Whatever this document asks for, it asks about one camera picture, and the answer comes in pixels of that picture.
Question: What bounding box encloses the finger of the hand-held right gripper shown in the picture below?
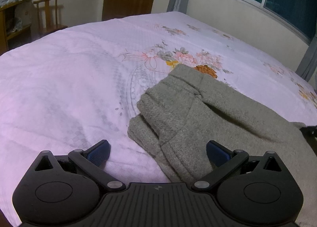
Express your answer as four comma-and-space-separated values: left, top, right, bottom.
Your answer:
299, 125, 317, 141

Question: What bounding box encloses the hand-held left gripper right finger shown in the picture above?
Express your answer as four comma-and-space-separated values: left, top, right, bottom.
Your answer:
191, 140, 284, 192

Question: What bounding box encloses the wooden chair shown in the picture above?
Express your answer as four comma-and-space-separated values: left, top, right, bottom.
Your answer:
33, 0, 68, 37

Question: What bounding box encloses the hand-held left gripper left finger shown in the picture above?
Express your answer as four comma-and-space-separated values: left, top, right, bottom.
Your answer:
32, 140, 126, 192

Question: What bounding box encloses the grey knitted sweater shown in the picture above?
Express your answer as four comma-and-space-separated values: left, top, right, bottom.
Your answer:
127, 64, 317, 225

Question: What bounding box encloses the wooden shelf unit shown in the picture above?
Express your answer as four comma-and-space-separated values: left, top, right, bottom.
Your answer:
0, 0, 33, 55

